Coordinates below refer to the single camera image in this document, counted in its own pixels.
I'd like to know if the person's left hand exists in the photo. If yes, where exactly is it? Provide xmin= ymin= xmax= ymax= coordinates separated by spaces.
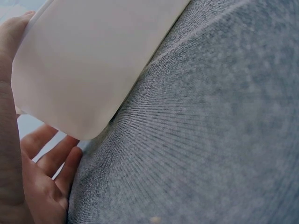
xmin=0 ymin=11 xmax=84 ymax=224

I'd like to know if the white rounded plastic container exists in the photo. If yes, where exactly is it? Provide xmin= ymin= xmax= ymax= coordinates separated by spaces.
xmin=11 ymin=0 xmax=192 ymax=141

